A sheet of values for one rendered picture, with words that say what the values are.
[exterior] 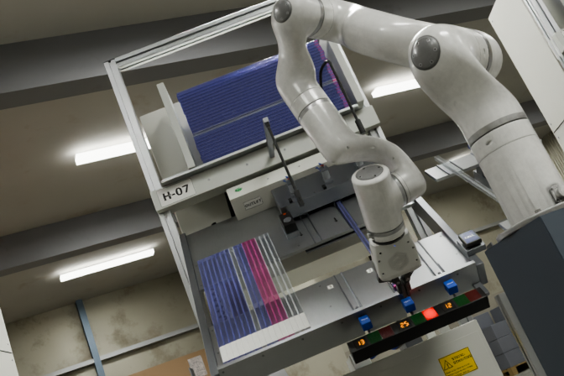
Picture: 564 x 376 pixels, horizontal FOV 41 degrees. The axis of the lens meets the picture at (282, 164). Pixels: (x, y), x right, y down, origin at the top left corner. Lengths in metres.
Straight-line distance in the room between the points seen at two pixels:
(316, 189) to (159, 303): 9.35
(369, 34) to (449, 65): 0.25
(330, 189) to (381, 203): 0.65
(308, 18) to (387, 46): 0.20
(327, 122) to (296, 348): 0.54
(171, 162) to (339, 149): 1.07
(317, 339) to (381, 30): 0.73
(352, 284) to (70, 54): 3.43
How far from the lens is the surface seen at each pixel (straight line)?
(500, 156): 1.42
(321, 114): 1.69
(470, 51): 1.44
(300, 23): 1.67
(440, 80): 1.44
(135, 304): 11.46
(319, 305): 1.90
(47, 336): 11.27
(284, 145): 2.43
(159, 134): 2.67
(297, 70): 1.74
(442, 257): 1.93
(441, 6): 6.24
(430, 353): 2.14
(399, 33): 1.58
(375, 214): 1.61
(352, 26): 1.63
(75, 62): 4.99
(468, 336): 2.16
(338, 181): 2.26
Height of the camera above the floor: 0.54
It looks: 18 degrees up
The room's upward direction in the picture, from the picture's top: 23 degrees counter-clockwise
